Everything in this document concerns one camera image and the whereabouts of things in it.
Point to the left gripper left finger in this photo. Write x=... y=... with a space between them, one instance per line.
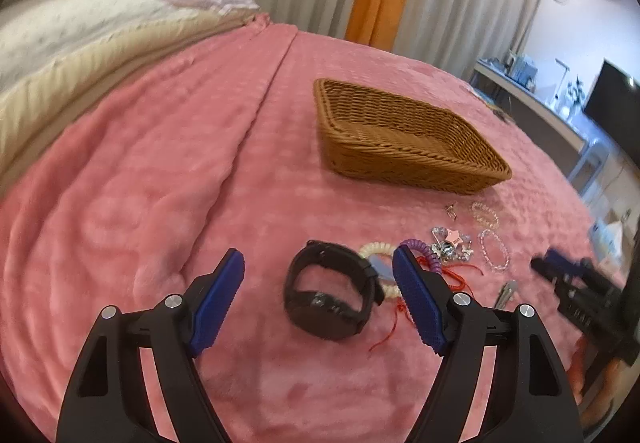
x=107 y=399

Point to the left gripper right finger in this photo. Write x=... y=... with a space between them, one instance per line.
x=529 y=399

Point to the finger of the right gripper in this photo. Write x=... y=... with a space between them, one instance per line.
x=562 y=258
x=552 y=270

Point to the silver hair clip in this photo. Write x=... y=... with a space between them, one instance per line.
x=506 y=294

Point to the gold square earring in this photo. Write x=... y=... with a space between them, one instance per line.
x=451 y=211

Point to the person's right hand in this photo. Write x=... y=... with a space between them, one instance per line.
x=594 y=401

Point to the white desk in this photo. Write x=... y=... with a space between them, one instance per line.
x=575 y=145

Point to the white desk lamp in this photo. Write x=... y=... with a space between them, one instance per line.
x=564 y=92

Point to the black television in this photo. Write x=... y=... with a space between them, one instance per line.
x=613 y=104

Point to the brown wicker basket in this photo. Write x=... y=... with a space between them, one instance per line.
x=373 y=135

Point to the pink bed blanket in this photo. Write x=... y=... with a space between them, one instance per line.
x=217 y=148

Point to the beige quilt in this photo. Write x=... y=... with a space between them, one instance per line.
x=37 y=109

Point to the white floral pillow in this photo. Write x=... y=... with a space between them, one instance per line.
x=33 y=38

